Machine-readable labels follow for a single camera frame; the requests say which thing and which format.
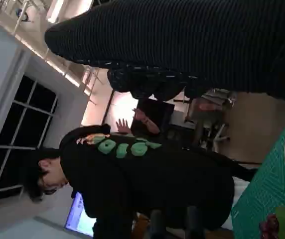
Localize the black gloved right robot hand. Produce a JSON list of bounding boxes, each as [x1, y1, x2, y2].
[[44, 0, 285, 105]]

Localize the red toy grapes with leaf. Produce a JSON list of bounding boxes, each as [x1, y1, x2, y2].
[[259, 206, 285, 239]]

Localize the background office chair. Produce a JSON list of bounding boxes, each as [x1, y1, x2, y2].
[[184, 91, 233, 152]]

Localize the person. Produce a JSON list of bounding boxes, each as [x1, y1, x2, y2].
[[116, 108, 162, 136], [24, 123, 258, 239]]

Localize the green cutting mat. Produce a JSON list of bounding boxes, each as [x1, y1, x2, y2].
[[231, 126, 285, 239]]

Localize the dark paned window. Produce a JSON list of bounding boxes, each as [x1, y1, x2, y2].
[[0, 74, 58, 207]]

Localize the lit computer monitor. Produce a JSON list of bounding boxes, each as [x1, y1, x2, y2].
[[64, 193, 95, 237]]

